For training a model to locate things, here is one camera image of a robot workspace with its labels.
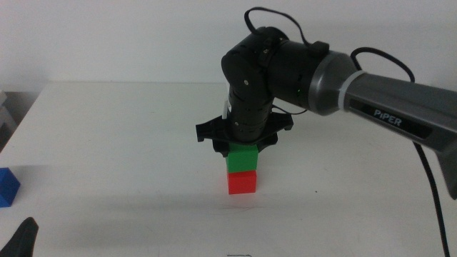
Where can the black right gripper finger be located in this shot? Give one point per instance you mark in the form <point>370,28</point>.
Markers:
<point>267,144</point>
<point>220,147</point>

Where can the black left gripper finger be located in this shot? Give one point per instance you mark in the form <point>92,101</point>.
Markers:
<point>23,241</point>

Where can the green cube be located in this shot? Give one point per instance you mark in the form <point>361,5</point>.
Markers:
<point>242,158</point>

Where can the red cube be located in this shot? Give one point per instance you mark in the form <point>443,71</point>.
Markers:
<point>242,182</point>

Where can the blue cube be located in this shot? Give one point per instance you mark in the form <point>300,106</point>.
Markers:
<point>7,187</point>

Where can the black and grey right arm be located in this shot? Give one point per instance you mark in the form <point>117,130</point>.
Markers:
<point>385,96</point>

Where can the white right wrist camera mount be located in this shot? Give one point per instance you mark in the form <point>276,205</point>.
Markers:
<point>225,110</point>

